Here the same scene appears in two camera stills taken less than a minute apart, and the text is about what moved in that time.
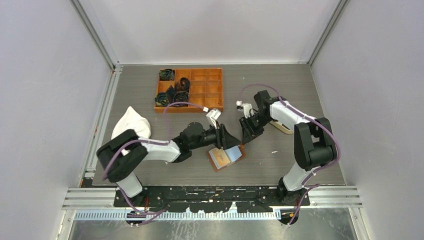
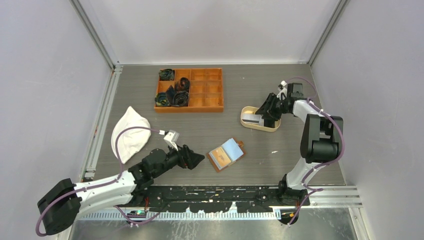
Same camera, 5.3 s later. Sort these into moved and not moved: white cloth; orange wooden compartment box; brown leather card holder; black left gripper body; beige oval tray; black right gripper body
Moved: beige oval tray; black left gripper body; black right gripper body
Not moved: brown leather card holder; white cloth; orange wooden compartment box
